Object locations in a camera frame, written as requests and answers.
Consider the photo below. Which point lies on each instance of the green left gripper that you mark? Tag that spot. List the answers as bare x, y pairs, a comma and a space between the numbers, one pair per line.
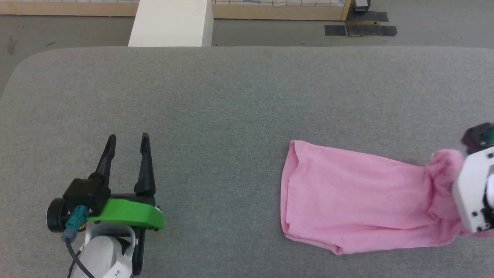
127, 212

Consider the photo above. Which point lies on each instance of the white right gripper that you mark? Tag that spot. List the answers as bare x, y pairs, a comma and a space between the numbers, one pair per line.
472, 189

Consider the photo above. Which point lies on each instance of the pink cloth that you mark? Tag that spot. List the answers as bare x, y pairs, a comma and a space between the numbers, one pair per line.
355, 197

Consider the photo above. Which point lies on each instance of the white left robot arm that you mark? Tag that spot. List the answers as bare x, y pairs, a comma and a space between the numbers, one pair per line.
102, 253

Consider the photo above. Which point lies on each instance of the white rectangular box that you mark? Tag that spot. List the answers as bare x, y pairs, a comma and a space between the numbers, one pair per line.
171, 23

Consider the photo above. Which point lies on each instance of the long black floor tape patch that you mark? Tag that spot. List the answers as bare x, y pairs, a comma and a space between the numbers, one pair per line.
372, 31

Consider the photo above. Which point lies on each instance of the wide black floor tape patch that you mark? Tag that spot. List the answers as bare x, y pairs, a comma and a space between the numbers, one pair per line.
368, 16

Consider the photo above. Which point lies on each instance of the small black floor tape patch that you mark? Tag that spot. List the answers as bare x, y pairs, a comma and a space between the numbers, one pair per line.
335, 30

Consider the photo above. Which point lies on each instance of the metal panel support stand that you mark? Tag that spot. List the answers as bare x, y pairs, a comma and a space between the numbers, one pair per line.
361, 4

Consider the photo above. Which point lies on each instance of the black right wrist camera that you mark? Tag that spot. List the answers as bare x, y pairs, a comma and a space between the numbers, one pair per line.
478, 137

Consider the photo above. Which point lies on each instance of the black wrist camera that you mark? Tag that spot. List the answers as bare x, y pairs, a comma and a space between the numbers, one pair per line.
79, 200
478, 137

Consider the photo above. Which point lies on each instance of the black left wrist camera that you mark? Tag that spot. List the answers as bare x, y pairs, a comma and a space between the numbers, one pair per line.
79, 200

